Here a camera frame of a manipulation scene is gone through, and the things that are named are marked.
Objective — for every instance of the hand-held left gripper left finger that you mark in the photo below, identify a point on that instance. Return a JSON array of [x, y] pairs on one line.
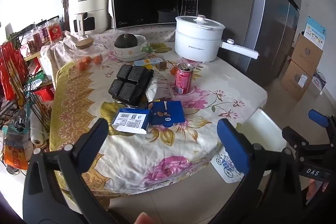
[[98, 132]]

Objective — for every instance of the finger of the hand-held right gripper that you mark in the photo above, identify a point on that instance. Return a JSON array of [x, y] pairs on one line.
[[296, 136], [318, 117]]

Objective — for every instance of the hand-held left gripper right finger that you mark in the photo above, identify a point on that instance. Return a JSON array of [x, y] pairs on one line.
[[233, 145]]

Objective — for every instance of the white plastic trash bin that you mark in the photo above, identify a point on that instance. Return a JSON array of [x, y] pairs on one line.
[[260, 129]]

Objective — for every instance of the white silver snack packet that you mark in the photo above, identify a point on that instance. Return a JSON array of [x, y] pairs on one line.
[[160, 86]]

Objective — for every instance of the red soda can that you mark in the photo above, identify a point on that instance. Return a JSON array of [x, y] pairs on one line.
[[183, 79]]

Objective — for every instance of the blue yellow drink carton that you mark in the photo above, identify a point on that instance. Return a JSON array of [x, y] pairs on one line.
[[151, 62]]

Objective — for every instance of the person's right hand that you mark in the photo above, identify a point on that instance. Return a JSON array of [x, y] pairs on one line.
[[318, 185]]

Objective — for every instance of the person's left hand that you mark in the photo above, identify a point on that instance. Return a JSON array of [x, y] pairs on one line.
[[143, 218]]

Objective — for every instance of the blue box with white label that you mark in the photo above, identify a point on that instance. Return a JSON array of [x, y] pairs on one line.
[[131, 121]]

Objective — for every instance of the small printed box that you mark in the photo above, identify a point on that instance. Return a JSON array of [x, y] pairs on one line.
[[319, 82]]

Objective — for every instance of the brown cardboard box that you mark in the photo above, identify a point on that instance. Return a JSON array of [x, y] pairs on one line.
[[295, 79], [307, 56]]

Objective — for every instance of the floral tablecloth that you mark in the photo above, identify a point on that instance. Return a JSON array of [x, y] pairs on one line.
[[183, 140]]

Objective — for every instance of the black plastic tray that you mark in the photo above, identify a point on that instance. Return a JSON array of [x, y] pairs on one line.
[[130, 83]]

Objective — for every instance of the white paper roll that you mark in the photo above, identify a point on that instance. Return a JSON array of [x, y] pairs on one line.
[[36, 129]]

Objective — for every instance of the blue flat packet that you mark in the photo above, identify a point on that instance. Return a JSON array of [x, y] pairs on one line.
[[168, 113]]

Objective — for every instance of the glass jar with wooden lid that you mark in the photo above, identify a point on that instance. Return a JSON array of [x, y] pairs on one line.
[[86, 56]]

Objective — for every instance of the white ceramic bowl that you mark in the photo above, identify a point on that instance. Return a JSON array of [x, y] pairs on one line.
[[130, 54]]

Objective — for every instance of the orange plastic bag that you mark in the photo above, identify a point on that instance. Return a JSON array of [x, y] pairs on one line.
[[15, 158]]

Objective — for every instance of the blue white printed board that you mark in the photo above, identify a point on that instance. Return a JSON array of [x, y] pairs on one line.
[[316, 29]]

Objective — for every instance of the small-flowered white cloth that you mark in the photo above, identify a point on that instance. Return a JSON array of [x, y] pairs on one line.
[[60, 48]]

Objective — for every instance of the dark green pumpkin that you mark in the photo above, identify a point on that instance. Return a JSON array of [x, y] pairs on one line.
[[126, 40]]

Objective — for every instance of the stack of red packets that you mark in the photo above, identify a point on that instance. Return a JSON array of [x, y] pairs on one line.
[[11, 69]]

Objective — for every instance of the row of spice jars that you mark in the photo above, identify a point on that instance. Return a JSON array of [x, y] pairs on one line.
[[53, 31]]

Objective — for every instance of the white electric cooking pot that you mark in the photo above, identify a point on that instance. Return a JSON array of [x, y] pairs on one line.
[[197, 40]]

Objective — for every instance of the grey refrigerator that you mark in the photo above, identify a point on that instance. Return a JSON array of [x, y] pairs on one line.
[[262, 16]]

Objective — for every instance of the cream air fryer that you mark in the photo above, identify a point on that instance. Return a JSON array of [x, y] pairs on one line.
[[89, 3]]

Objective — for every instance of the black microwave oven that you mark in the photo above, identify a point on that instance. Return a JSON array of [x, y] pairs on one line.
[[147, 3]]

